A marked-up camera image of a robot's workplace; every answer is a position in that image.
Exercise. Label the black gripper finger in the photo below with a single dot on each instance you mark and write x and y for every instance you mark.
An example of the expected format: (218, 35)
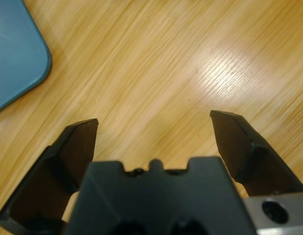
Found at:
(56, 166)
(249, 156)

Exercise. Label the teal plastic tray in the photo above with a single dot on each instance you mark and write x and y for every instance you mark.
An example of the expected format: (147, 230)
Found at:
(16, 54)

